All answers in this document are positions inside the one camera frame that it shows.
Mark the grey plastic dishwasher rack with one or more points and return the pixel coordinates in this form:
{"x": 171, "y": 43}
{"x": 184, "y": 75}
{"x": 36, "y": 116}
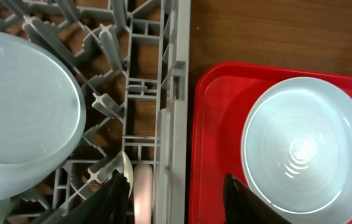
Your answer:
{"x": 131, "y": 61}

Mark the white plastic fork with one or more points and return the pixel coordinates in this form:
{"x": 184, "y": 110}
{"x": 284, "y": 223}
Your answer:
{"x": 142, "y": 190}

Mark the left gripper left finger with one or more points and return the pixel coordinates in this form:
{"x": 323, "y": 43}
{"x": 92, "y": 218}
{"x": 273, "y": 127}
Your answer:
{"x": 107, "y": 205}

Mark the light blue round plate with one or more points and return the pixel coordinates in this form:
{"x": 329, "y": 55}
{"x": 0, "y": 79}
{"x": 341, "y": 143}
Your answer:
{"x": 296, "y": 150}

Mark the light blue bowl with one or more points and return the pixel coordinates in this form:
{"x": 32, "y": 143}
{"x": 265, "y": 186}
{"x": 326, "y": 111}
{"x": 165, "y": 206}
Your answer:
{"x": 42, "y": 114}

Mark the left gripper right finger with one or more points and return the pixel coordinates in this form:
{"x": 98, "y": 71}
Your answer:
{"x": 242, "y": 206}

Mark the red plastic serving tray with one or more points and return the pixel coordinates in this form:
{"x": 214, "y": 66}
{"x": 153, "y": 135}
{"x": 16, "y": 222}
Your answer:
{"x": 223, "y": 97}

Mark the white plastic spoon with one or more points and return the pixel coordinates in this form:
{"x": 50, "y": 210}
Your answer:
{"x": 128, "y": 171}

